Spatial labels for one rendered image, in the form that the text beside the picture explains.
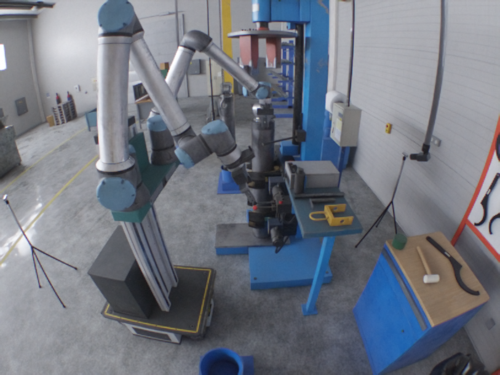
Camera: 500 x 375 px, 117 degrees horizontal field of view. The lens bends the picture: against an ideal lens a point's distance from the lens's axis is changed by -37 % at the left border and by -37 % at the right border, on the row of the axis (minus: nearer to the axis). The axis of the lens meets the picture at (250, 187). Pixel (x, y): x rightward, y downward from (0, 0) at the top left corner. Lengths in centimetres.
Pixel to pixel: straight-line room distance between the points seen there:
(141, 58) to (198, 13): 1216
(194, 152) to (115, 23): 52
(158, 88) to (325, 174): 142
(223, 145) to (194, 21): 1227
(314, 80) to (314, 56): 21
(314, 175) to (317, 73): 86
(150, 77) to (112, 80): 19
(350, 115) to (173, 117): 189
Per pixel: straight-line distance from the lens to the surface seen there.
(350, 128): 256
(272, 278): 246
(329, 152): 458
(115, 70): 83
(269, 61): 228
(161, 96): 97
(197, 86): 1302
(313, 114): 219
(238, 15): 1291
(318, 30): 215
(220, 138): 90
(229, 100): 343
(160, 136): 146
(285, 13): 215
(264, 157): 224
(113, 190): 90
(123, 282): 176
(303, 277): 250
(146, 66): 97
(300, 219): 164
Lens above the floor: 207
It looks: 31 degrees down
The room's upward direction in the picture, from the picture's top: 1 degrees counter-clockwise
